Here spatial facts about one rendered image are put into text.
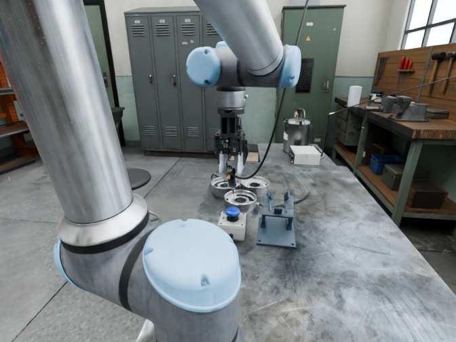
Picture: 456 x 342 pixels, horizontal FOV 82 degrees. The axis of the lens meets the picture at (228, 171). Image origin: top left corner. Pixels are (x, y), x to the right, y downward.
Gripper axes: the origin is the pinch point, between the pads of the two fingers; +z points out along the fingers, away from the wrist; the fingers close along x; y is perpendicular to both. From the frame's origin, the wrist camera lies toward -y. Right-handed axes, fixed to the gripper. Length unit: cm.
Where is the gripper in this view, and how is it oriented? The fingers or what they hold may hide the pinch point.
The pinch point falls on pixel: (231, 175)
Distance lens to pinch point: 77.3
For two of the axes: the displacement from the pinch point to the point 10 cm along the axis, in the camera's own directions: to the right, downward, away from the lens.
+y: -1.7, 3.6, -9.2
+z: 0.0, 9.3, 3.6
